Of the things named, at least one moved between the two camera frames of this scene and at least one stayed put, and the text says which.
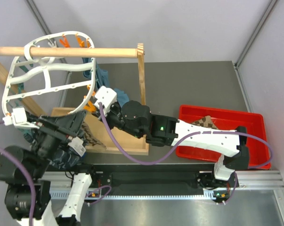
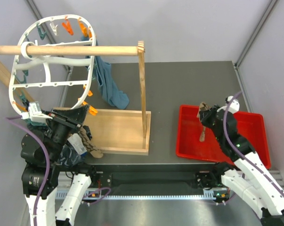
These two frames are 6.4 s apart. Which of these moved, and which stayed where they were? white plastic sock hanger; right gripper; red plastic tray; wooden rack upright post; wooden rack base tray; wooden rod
Moved: right gripper; white plastic sock hanger
Stayed: wooden rod; red plastic tray; wooden rack upright post; wooden rack base tray
